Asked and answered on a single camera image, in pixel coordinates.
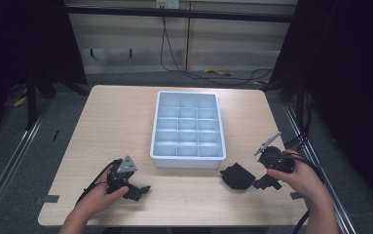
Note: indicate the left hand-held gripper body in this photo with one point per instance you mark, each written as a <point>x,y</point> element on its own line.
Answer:
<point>124,169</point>

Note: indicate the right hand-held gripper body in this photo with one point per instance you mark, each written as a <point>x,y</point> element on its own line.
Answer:
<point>276,159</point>

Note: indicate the black cloth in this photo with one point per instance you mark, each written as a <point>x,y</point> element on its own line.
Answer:
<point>237,177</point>

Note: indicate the white compartment tray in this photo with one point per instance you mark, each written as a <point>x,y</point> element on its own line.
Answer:
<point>187,130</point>

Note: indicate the person's right hand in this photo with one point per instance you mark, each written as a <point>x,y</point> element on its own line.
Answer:
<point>301,182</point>

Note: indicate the person's left hand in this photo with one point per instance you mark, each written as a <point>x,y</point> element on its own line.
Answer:
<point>100,195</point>

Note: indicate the grey tape piece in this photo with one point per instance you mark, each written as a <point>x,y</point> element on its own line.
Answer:
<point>297,195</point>
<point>51,198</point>

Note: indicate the black tape strip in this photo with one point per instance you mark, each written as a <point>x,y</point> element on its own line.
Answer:
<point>55,135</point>

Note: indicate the black curtain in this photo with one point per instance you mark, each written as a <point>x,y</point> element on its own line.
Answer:
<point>21,45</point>
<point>346,81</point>

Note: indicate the black horizontal bar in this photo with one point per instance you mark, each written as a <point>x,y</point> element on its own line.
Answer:
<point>177,13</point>

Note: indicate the metal floor rail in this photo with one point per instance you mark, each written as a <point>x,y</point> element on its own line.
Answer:
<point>320,182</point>
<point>8,162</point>

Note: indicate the white wall socket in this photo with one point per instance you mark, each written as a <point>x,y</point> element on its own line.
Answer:
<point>167,3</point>

